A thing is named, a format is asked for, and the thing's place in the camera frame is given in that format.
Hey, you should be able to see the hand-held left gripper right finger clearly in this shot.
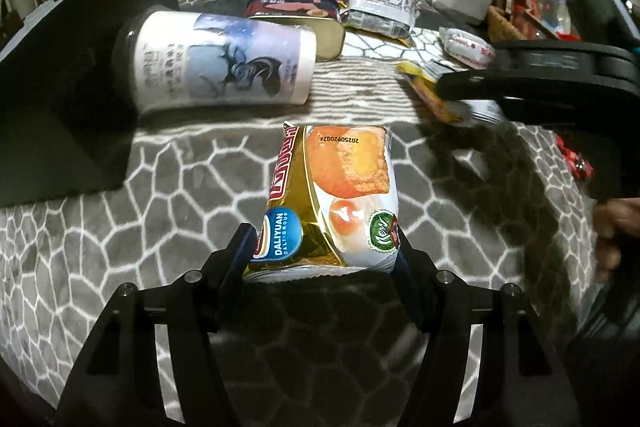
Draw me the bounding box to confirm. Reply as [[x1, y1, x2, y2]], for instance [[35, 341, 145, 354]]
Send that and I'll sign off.
[[392, 227, 581, 427]]

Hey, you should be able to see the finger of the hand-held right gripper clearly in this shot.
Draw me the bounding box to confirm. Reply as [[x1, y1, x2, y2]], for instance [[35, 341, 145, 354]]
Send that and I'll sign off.
[[436, 72, 601, 102], [491, 39, 608, 75]]

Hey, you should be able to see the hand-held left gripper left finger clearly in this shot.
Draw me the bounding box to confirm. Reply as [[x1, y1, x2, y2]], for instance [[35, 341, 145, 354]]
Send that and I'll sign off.
[[55, 222, 261, 427]]

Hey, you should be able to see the white printed bread packet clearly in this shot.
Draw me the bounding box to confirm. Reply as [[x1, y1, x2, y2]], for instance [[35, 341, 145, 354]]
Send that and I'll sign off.
[[439, 27, 496, 70], [342, 0, 421, 42]]

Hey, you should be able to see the luncheon meat can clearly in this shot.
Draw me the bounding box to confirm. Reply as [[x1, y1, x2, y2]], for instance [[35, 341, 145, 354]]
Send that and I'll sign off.
[[245, 0, 347, 62]]

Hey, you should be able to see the white deer print cup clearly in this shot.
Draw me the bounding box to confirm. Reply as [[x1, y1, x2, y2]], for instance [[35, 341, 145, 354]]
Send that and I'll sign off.
[[112, 7, 318, 115]]

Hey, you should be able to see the black storage box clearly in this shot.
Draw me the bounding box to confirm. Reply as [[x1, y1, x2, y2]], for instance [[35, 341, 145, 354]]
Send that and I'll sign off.
[[0, 0, 181, 208]]

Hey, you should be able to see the person's right hand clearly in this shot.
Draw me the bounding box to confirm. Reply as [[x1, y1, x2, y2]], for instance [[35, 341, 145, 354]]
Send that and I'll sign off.
[[592, 197, 640, 285]]

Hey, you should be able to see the red candy wrapper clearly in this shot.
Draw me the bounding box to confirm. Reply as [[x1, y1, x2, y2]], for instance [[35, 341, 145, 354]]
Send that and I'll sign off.
[[555, 132, 593, 180]]

